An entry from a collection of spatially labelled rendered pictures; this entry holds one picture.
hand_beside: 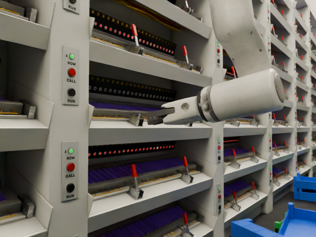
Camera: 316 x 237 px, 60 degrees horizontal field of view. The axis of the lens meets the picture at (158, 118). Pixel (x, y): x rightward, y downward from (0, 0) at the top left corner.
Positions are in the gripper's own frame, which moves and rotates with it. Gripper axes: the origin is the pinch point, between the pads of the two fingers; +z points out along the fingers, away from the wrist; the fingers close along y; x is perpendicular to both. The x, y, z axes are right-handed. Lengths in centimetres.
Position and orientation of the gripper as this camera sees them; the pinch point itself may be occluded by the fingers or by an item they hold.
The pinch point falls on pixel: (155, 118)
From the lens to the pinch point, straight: 72.8
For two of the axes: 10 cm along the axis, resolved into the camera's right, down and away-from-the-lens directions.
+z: -7.7, 1.8, 6.1
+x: -1.3, -9.8, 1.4
